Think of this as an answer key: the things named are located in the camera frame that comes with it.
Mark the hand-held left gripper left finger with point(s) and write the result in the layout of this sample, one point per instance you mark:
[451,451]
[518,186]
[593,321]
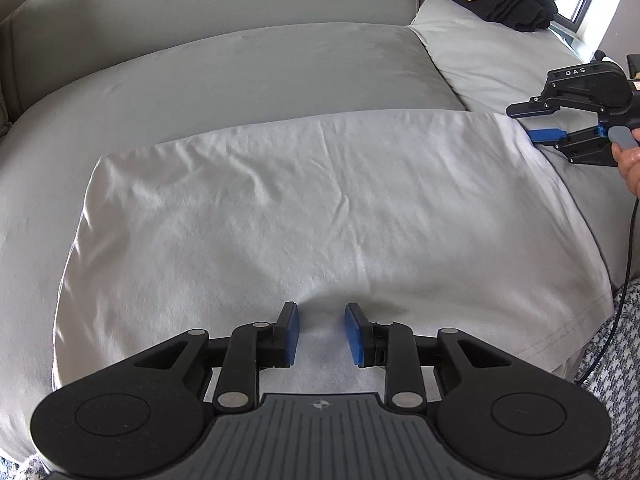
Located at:
[293,336]

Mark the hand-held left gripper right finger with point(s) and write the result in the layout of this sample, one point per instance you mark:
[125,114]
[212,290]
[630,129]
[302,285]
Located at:
[354,336]

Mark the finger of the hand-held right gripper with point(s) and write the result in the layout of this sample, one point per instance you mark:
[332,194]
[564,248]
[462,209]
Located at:
[530,109]
[546,135]

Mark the white t-shirt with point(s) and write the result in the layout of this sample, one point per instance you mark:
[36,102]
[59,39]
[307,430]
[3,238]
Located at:
[300,220]

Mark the person's right hand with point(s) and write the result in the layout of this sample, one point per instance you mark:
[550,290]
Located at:
[631,167]

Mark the black garment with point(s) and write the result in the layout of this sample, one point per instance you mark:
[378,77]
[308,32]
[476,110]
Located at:
[515,12]

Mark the person's right trouser leg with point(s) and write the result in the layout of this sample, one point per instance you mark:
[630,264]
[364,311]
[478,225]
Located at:
[617,410]

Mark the person's trouser leg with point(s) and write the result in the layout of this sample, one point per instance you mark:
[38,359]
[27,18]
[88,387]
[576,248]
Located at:
[617,410]
[22,469]

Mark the grey sofa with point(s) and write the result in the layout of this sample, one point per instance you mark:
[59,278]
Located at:
[240,65]

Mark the person's left trouser leg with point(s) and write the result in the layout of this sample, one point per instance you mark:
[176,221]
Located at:
[22,469]

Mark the window frame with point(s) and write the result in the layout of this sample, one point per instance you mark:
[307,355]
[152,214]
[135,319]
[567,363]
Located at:
[580,15]

